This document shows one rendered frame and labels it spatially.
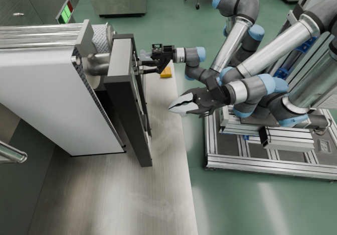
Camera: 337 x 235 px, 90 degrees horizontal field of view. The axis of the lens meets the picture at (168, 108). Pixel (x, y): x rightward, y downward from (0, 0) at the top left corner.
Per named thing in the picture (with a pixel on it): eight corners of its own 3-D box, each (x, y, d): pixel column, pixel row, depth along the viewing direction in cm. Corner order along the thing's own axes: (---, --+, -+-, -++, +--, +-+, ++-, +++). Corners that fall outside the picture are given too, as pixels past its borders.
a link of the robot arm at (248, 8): (271, 3, 82) (217, 91, 95) (249, -3, 86) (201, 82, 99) (273, -11, 72) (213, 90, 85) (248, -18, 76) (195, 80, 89)
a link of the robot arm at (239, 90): (249, 94, 53) (237, 74, 56) (236, 98, 52) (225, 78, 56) (241, 105, 60) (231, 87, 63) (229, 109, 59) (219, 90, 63)
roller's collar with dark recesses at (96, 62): (114, 79, 51) (108, 62, 46) (94, 80, 51) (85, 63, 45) (116, 65, 54) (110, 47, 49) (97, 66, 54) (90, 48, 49)
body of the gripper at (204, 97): (197, 119, 59) (229, 110, 60) (200, 108, 51) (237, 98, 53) (189, 101, 62) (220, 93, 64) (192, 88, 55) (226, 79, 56)
